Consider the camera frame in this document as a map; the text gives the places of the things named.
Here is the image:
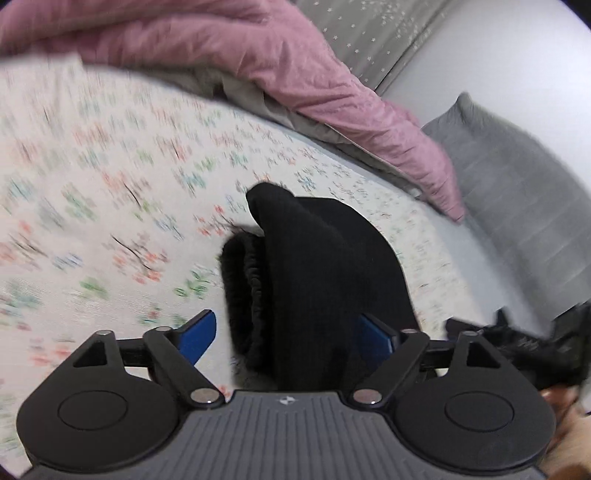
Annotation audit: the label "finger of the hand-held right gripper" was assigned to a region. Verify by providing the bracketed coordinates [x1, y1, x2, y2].
[444, 310, 542, 370]

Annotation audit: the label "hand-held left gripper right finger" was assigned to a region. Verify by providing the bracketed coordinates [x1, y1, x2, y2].
[348, 312, 505, 409]

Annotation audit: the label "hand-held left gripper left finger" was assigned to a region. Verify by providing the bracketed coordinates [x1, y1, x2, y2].
[73, 309, 226, 409]

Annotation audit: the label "black pants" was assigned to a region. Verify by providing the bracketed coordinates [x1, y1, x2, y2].
[219, 182, 419, 394]

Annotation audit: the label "person's right hand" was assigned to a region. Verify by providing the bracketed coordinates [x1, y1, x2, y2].
[538, 385, 591, 480]

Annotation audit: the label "grey pillow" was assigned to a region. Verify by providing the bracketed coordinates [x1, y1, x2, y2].
[422, 91, 591, 326]

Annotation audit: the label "floral white bed sheet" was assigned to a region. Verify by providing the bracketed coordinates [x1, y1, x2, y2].
[0, 53, 505, 477]

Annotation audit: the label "pink duvet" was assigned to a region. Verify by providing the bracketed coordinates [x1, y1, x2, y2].
[0, 0, 467, 223]

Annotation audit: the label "grey starred cloth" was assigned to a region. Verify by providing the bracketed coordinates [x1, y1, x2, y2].
[295, 0, 459, 94]

